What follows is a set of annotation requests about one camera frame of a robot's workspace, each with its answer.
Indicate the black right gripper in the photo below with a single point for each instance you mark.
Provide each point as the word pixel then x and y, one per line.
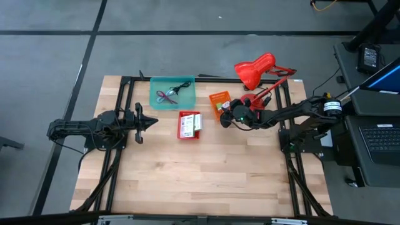
pixel 245 114

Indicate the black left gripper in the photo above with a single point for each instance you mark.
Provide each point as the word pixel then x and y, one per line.
pixel 139 131

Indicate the pink white power adapter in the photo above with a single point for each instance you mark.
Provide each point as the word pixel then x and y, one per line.
pixel 226 104

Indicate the red plastic basket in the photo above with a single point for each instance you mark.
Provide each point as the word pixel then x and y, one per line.
pixel 179 125

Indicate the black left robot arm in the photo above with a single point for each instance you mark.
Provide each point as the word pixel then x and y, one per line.
pixel 78 126

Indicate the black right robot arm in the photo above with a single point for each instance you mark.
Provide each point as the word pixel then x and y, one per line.
pixel 297 111

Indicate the teal plastic bin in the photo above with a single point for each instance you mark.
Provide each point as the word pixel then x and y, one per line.
pixel 187 100

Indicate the orange plastic basket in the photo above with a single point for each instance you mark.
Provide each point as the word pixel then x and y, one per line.
pixel 215 97

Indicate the scissors in tray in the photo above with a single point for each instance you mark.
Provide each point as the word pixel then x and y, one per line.
pixel 167 97

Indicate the black crossbar silver brackets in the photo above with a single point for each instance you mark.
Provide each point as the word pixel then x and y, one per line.
pixel 200 220

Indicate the white paper sheet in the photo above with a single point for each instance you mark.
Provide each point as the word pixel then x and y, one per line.
pixel 326 139

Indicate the black side desk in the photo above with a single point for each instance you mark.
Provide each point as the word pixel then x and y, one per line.
pixel 347 62

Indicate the black chair leg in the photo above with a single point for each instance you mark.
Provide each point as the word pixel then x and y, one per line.
pixel 11 143

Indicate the black laptop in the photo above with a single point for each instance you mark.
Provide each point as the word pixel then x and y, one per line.
pixel 381 140

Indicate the black power brick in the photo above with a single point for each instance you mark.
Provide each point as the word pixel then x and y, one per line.
pixel 370 57

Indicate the blue lit screen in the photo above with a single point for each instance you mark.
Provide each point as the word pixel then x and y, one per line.
pixel 387 79

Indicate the black stand leg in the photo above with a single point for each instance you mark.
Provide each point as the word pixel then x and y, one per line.
pixel 378 22

